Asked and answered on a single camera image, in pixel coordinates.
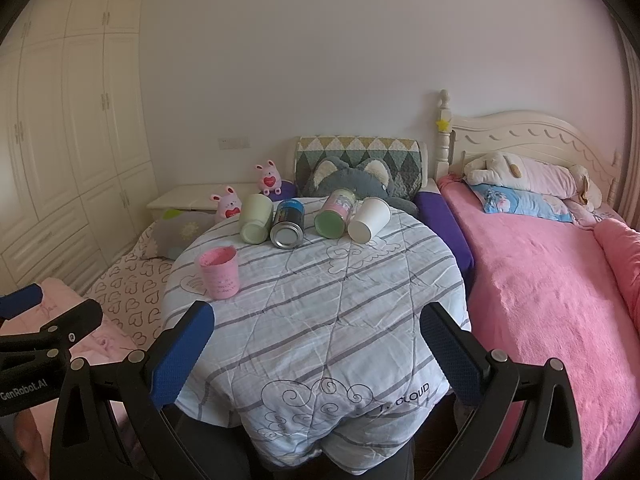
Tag grey flower pillow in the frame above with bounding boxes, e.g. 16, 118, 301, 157
150, 208, 218, 261

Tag heart print bedsheet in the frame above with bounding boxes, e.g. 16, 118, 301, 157
82, 220, 176, 353

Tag light green cup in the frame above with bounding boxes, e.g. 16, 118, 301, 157
239, 193, 274, 246

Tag pink cup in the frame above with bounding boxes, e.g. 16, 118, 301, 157
195, 246, 241, 302

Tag pink bunny toy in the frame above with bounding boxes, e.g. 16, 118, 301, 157
255, 160, 284, 196
209, 185, 243, 221

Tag small purple pillow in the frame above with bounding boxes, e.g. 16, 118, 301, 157
270, 180, 299, 202

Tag cream wardrobe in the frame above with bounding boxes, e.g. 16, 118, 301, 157
0, 0, 158, 291

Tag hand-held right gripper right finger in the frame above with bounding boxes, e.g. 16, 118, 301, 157
419, 302, 584, 480

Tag pink rolled fleece blanket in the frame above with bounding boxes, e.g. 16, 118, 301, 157
592, 217, 640, 321

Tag white and pink plush dog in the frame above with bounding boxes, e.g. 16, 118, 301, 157
462, 151, 603, 211

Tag green can with pink label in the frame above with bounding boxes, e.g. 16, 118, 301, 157
314, 188, 358, 239

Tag light curtain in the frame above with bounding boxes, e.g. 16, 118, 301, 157
615, 25, 640, 221

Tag metal can with blue label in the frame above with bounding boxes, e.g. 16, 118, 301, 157
270, 198, 306, 251

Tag white paper cup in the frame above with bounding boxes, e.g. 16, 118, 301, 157
347, 197, 392, 244

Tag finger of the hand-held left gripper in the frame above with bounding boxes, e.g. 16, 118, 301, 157
0, 299, 104, 357
0, 283, 44, 322

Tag blue printed pillow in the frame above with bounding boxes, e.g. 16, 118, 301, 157
470, 183, 576, 223

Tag cream carved bed headboard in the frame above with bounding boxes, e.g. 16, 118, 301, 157
432, 89, 623, 211

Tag purple cushion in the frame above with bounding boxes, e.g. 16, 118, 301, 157
414, 190, 475, 286

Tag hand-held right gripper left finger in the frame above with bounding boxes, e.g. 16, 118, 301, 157
50, 301, 215, 480

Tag grey cat plush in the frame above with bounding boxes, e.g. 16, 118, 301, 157
302, 156, 420, 216

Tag diamond pattern quilted cover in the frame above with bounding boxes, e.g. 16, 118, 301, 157
294, 136, 423, 201

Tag white bedside chest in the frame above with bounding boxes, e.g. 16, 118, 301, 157
146, 182, 296, 223

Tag grey striped quilt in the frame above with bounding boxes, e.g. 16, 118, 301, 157
159, 196, 473, 476

